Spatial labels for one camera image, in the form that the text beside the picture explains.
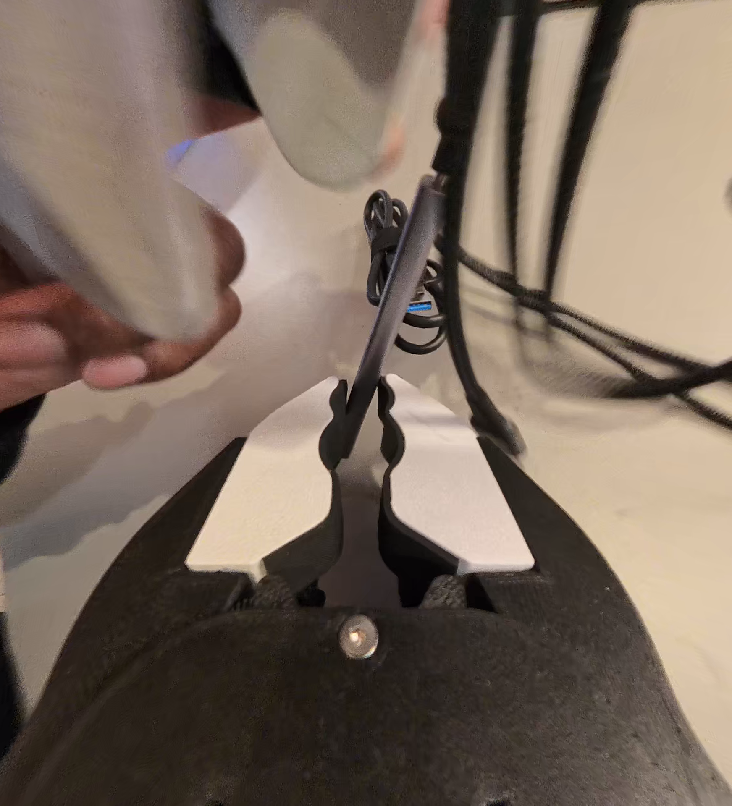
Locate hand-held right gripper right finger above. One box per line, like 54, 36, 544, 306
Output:
376, 373, 537, 600

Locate black braided cable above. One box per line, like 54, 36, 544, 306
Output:
504, 0, 732, 449
451, 0, 732, 404

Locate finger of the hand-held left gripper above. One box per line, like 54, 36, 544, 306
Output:
255, 9, 420, 190

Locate thick black hub cable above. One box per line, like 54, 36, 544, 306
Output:
432, 0, 502, 183

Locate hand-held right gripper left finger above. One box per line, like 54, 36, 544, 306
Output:
185, 377, 349, 588

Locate person's left hand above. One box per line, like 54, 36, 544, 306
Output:
0, 204, 245, 430

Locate black usb-c cable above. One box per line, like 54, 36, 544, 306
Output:
441, 189, 526, 455

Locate coiled black usb cable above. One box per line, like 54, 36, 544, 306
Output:
363, 189, 450, 355

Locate slim grey usb hub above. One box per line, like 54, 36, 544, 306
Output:
344, 175, 450, 470

